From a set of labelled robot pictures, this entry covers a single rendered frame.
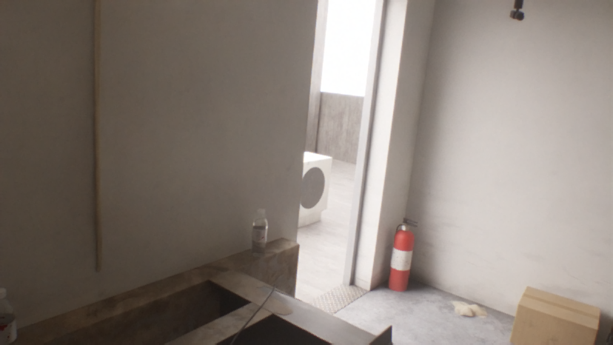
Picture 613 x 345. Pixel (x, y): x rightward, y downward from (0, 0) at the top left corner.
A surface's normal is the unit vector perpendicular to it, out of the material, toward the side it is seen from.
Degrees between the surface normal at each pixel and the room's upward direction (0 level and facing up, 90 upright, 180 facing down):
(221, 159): 90
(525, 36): 90
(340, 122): 90
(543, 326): 90
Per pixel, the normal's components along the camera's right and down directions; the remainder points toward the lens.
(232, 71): 0.78, 0.20
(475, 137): -0.61, 0.12
